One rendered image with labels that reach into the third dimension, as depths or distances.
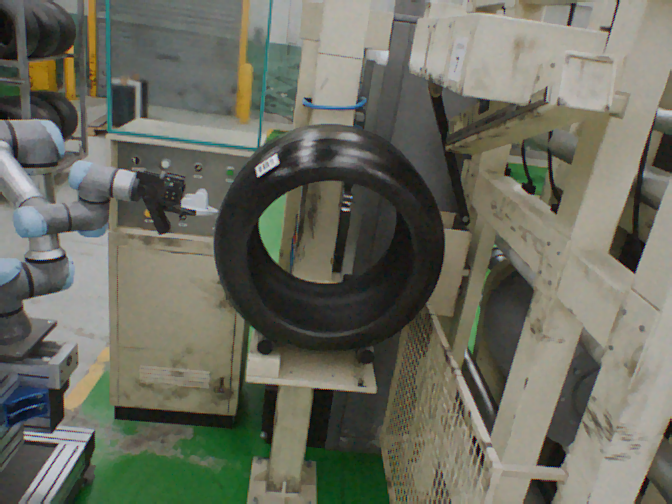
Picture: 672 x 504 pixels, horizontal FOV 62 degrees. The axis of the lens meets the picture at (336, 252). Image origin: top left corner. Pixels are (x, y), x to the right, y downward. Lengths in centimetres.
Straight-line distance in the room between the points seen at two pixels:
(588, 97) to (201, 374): 192
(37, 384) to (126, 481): 66
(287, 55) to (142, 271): 867
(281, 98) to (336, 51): 911
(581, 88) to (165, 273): 170
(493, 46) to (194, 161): 135
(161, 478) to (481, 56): 197
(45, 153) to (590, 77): 144
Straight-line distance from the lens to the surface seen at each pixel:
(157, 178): 147
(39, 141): 183
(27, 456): 232
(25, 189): 158
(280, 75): 1073
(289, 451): 224
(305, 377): 161
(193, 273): 227
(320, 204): 175
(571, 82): 106
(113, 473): 251
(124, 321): 244
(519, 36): 112
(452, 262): 180
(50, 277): 193
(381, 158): 133
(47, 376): 195
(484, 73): 111
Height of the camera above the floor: 171
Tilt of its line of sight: 21 degrees down
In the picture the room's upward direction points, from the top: 8 degrees clockwise
